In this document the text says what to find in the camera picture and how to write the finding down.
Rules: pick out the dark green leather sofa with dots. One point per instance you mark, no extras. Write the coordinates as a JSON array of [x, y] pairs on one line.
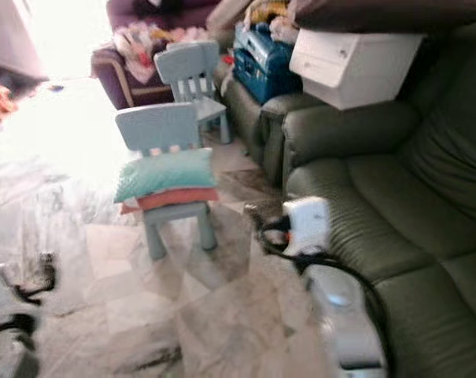
[[387, 189]]

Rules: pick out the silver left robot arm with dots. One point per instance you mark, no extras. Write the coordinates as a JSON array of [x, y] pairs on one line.
[[11, 350]]

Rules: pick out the heap of colourful clothes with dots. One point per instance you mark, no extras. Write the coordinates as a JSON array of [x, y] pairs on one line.
[[139, 49]]

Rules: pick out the purple armchair with beige trim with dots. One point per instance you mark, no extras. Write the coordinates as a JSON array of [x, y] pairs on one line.
[[119, 79]]

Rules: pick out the turquoise dotted pillow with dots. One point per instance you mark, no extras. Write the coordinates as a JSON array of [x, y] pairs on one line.
[[165, 173]]

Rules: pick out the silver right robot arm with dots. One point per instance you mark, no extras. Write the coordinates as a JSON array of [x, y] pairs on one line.
[[340, 315]]

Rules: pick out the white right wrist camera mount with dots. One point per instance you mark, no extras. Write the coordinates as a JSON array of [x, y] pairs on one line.
[[308, 224]]

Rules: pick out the red flat cushion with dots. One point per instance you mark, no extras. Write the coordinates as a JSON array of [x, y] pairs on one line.
[[175, 198]]

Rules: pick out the blue hard case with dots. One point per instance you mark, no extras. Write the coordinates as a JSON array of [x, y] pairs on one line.
[[261, 67]]

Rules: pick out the dark brown cushion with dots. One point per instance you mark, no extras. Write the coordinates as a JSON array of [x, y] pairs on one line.
[[387, 14]]

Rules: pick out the pale window curtain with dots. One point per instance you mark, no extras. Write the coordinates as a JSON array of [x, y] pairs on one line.
[[13, 35]]

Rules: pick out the light blue kids chair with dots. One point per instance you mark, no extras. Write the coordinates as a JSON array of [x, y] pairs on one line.
[[157, 126], [188, 67]]

